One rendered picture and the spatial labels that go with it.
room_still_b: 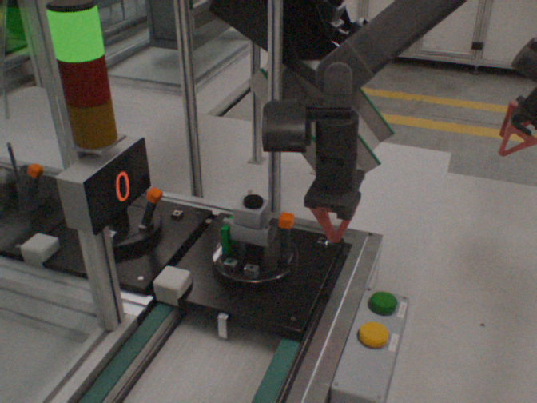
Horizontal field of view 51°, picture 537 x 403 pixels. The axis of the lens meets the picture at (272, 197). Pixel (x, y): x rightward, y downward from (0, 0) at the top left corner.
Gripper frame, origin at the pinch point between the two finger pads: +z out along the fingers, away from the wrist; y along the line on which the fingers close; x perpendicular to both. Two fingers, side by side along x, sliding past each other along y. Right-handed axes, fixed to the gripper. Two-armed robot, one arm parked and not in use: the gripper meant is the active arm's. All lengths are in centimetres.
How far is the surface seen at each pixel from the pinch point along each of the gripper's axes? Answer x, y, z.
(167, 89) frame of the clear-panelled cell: -79, -87, 17
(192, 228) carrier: -27.3, -5.5, 7.6
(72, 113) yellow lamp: -24.5, 20.9, -25.8
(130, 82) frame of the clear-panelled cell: -92, -86, 15
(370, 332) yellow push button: 7.8, 9.1, 8.5
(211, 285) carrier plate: -17.6, 7.4, 7.8
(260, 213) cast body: -11.0, 1.8, -3.3
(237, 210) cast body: -14.5, 2.1, -3.3
